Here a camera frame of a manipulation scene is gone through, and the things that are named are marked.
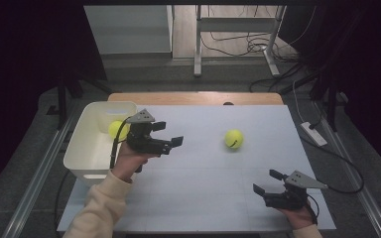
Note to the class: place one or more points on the metal floor rail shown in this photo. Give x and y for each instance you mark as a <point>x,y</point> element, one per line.
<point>354,178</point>
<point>36,178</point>

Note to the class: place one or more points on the white metal desk frame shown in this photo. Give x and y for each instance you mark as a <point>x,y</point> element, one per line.
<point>234,23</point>

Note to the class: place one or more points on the plain yellow tennis ball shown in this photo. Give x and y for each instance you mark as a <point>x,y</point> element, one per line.
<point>115,130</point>

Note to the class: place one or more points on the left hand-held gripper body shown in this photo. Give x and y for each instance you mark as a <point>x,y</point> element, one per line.
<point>142,139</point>

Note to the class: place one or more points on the black-marked yellow tennis ball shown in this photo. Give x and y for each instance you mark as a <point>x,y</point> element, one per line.
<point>234,138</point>

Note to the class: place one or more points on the person's right hand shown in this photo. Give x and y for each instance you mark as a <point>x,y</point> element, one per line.
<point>299,218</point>

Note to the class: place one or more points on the black stand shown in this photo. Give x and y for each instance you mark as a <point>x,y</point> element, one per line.
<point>63,99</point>
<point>330,102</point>

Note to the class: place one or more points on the wooden table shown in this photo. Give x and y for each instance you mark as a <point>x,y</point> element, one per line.
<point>195,98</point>

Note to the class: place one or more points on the white board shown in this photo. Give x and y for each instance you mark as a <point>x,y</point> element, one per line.
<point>205,172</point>

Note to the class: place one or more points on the white cabinet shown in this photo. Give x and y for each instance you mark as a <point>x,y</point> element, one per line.
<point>129,29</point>

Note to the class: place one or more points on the white power strip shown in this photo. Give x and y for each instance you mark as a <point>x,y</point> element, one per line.
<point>314,134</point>

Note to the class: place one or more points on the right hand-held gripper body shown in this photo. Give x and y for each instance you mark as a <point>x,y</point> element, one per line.
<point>302,181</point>

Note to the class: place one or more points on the person's left hand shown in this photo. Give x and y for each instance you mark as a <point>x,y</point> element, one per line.
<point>129,162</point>

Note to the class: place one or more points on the white plastic bin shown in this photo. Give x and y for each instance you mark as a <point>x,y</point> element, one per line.
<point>89,148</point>

